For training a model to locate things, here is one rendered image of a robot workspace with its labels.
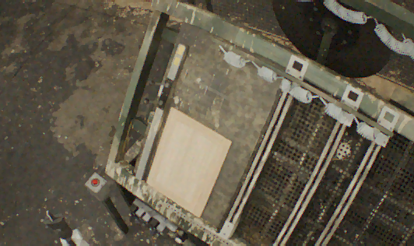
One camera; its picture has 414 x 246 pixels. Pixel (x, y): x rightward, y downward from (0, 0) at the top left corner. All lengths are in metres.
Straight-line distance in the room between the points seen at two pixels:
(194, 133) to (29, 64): 3.12
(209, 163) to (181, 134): 0.25
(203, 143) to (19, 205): 2.26
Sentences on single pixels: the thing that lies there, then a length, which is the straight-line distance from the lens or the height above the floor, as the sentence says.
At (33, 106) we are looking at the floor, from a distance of 4.95.
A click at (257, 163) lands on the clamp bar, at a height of 1.32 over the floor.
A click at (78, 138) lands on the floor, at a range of 4.48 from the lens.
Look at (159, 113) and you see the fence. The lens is 2.82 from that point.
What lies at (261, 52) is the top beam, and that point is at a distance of 2.39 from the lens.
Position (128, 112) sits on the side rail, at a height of 1.21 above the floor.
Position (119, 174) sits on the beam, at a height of 0.87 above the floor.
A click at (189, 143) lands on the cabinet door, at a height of 1.21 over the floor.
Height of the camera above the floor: 3.57
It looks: 56 degrees down
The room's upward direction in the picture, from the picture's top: 6 degrees counter-clockwise
